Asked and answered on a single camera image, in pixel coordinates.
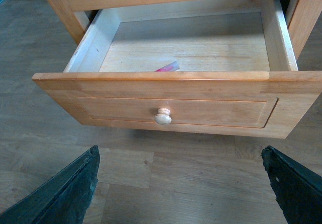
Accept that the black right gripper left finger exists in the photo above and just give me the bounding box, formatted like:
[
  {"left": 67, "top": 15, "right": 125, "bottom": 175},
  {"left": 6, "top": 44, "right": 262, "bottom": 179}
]
[{"left": 1, "top": 145, "right": 100, "bottom": 223}]

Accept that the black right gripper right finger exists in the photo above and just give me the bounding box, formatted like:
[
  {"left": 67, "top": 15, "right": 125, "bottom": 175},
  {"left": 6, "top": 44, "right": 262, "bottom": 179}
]
[{"left": 261, "top": 146, "right": 321, "bottom": 223}]

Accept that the drawer round knob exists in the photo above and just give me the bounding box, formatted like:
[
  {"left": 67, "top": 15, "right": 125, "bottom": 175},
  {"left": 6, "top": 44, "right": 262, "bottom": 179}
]
[{"left": 154, "top": 108, "right": 172, "bottom": 125}]

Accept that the wooden drawer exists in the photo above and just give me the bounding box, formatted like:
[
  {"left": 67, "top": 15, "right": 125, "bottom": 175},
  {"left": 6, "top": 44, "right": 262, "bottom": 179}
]
[{"left": 32, "top": 0, "right": 321, "bottom": 138}]

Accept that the pink marker with clear cap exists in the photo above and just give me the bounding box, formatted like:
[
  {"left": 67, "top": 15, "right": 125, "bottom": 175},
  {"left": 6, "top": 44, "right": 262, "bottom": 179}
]
[{"left": 155, "top": 61, "right": 180, "bottom": 72}]

